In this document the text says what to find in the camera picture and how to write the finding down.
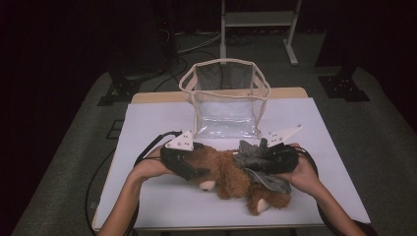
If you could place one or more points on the black floor plate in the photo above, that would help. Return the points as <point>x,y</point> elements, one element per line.
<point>115,129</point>

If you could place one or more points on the clear plastic bag beige trim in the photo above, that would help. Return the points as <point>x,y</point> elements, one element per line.
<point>226,114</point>

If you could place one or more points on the brown teddy bear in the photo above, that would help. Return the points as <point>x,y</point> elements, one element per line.
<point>229,177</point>

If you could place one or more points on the person's left hand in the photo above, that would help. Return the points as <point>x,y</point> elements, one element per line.
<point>152,167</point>

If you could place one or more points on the white table cover sheet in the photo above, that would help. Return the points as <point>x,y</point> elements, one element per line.
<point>157,121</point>

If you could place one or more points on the black stand with base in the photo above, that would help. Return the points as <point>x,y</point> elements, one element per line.
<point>344,87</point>
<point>121,90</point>

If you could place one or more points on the grey fuzzy doll garment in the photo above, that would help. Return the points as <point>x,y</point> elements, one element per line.
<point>249,157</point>

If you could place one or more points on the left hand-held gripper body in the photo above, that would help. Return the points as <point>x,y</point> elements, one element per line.
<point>178,142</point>

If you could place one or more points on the person's right hand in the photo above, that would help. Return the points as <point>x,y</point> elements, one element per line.
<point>305,177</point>

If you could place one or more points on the white metal stand frame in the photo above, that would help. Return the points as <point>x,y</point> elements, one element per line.
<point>259,19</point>

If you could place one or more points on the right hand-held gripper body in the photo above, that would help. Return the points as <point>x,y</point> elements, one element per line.
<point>282,160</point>

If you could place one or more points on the wooden table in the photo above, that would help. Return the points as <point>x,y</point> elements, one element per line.
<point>157,96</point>

